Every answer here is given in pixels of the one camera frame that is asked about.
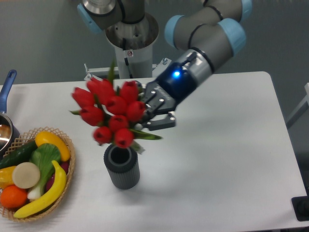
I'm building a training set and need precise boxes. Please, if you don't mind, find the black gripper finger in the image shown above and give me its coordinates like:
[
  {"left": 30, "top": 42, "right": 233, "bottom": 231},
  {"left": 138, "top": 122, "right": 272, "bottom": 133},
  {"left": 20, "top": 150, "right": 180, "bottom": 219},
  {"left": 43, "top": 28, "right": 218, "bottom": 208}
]
[
  {"left": 135, "top": 81, "right": 146, "bottom": 102},
  {"left": 141, "top": 111, "right": 176, "bottom": 131}
]

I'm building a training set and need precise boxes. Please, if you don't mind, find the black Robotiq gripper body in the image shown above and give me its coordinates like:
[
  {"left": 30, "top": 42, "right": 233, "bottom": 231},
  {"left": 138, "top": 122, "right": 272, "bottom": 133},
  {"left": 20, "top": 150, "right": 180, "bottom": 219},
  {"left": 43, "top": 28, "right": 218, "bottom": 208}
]
[{"left": 143, "top": 61, "right": 200, "bottom": 116}]

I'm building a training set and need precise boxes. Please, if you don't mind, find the red tulip bouquet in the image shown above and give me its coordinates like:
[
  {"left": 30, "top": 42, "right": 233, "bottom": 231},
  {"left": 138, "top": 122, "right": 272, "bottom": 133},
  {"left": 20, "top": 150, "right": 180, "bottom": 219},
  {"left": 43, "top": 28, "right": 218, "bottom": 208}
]
[{"left": 71, "top": 63, "right": 161, "bottom": 154}]

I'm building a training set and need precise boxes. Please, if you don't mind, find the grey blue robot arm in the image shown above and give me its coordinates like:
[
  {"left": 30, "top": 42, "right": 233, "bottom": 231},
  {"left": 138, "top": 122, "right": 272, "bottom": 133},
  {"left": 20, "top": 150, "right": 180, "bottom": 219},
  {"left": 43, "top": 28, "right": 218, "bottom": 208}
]
[{"left": 77, "top": 0, "right": 252, "bottom": 131}]

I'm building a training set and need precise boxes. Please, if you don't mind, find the dark grey ribbed vase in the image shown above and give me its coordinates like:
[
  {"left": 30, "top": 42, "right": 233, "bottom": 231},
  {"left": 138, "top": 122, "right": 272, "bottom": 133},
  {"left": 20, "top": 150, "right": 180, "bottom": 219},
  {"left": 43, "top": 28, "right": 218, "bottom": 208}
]
[{"left": 103, "top": 145, "right": 140, "bottom": 190}]

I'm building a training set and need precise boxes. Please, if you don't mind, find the purple red vegetable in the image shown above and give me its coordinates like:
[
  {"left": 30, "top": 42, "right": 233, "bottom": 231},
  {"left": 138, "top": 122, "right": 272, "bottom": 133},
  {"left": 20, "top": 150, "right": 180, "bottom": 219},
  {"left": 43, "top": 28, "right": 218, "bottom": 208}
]
[{"left": 45, "top": 161, "right": 70, "bottom": 192}]

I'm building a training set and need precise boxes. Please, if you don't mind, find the yellow banana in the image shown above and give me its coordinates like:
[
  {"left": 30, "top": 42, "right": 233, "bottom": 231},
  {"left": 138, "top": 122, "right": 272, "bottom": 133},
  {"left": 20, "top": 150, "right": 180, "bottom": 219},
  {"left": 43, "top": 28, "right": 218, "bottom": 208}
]
[{"left": 14, "top": 160, "right": 67, "bottom": 218}]

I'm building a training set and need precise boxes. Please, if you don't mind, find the green bok choy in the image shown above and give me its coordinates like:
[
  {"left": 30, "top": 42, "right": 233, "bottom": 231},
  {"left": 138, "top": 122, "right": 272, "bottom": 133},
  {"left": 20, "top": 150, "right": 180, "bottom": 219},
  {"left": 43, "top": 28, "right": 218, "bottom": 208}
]
[{"left": 28, "top": 143, "right": 61, "bottom": 201}]

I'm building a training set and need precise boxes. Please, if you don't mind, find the woven wicker basket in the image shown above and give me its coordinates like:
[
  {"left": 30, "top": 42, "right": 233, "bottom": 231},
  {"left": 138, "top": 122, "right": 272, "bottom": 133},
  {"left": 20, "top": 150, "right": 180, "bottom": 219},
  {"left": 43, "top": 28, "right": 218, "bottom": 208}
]
[{"left": 0, "top": 127, "right": 75, "bottom": 222}]

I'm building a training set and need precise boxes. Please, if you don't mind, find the green cucumber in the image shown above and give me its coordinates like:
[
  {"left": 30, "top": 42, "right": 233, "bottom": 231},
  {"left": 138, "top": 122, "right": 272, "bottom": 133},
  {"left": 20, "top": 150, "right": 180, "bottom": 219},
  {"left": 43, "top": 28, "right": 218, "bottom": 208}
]
[{"left": 0, "top": 141, "right": 37, "bottom": 169}]

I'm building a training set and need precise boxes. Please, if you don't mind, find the beige round slice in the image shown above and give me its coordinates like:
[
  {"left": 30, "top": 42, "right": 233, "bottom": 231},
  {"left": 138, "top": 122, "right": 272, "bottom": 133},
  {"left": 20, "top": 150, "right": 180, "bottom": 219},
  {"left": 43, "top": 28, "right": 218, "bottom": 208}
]
[{"left": 12, "top": 162, "right": 41, "bottom": 189}]

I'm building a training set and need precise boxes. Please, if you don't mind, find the yellow pepper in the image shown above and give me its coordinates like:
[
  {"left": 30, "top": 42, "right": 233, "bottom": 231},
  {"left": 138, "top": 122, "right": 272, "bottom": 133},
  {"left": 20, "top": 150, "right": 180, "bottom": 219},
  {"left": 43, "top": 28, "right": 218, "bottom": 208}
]
[{"left": 0, "top": 166, "right": 16, "bottom": 189}]

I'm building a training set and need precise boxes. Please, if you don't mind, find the orange fruit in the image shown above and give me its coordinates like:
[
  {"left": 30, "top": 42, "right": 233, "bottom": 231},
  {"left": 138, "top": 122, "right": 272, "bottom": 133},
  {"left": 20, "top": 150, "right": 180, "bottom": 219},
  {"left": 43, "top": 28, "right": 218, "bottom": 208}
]
[{"left": 0, "top": 185, "right": 28, "bottom": 208}]

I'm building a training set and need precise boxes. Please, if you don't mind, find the black device at edge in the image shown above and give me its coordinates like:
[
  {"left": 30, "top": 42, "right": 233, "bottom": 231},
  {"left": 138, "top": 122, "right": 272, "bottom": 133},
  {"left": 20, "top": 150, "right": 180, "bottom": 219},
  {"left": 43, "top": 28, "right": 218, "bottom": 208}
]
[{"left": 291, "top": 196, "right": 309, "bottom": 221}]

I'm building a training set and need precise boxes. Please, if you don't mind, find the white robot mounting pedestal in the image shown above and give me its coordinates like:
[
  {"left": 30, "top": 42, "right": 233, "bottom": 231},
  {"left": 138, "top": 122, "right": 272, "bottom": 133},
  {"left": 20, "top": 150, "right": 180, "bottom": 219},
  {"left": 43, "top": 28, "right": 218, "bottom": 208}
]
[{"left": 83, "top": 13, "right": 172, "bottom": 82}]

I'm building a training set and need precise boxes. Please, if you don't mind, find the white frame at right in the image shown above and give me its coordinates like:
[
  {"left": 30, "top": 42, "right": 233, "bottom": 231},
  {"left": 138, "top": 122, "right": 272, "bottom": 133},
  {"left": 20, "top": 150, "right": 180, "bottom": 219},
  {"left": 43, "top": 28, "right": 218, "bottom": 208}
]
[{"left": 286, "top": 83, "right": 309, "bottom": 129}]

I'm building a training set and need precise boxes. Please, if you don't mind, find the blue handled saucepan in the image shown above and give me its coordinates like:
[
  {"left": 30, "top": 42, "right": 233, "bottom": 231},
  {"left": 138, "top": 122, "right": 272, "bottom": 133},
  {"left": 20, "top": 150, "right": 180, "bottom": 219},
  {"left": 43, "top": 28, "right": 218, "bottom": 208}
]
[{"left": 0, "top": 70, "right": 20, "bottom": 159}]

